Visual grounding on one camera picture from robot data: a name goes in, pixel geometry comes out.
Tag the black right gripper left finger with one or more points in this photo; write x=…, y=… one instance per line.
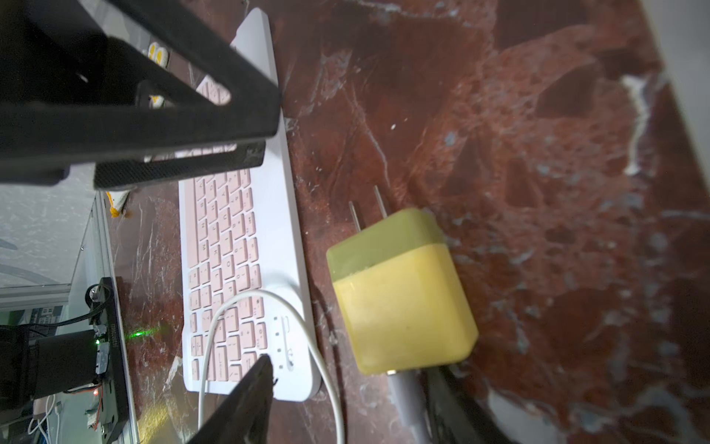
x=244, y=416

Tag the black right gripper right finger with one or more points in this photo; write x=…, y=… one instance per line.
x=454, y=416

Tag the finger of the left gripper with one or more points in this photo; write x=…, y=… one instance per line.
x=70, y=94
x=128, y=174

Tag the yellow charger plug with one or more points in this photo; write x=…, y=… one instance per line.
x=400, y=295

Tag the pink wireless keyboard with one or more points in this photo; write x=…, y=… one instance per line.
x=245, y=286

